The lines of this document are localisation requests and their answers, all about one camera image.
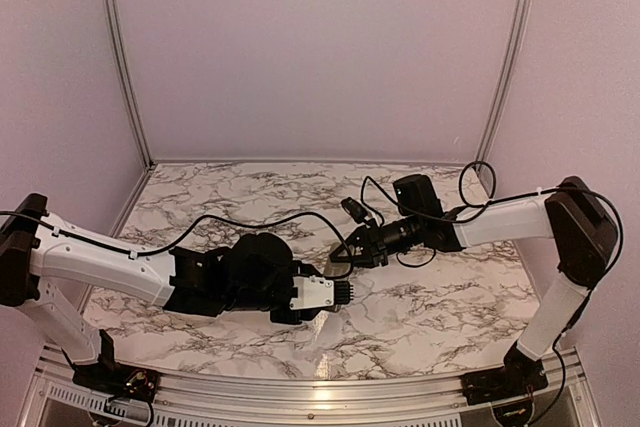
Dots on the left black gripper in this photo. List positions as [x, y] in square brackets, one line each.
[306, 315]

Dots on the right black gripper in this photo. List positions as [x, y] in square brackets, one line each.
[371, 240]

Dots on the grey remote control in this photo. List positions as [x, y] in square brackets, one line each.
[336, 271]

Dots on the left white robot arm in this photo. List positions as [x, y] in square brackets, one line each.
[257, 273]

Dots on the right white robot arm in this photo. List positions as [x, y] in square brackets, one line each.
[584, 226]

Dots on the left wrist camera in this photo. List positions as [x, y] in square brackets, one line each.
[316, 292]

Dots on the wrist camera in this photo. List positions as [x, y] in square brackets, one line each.
[358, 212]
[316, 292]

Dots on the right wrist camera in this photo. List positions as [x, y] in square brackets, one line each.
[358, 212]

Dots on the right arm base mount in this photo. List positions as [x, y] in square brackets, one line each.
[496, 384]

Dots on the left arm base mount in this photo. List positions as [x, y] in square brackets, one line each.
[123, 381]

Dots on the right aluminium frame post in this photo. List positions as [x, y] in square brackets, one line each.
[515, 41]

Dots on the aluminium frame post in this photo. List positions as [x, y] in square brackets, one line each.
[123, 74]
[515, 41]

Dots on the front aluminium rail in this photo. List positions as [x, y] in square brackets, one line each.
[191, 399]

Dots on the left aluminium frame post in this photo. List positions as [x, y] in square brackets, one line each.
[123, 74]

